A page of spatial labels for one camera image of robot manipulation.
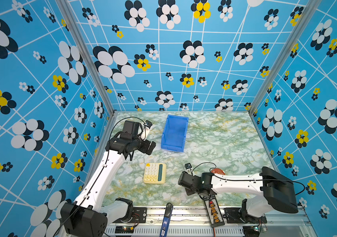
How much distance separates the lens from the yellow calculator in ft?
2.79

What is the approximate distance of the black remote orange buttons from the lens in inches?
28.3

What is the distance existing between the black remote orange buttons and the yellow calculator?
27 centimetres
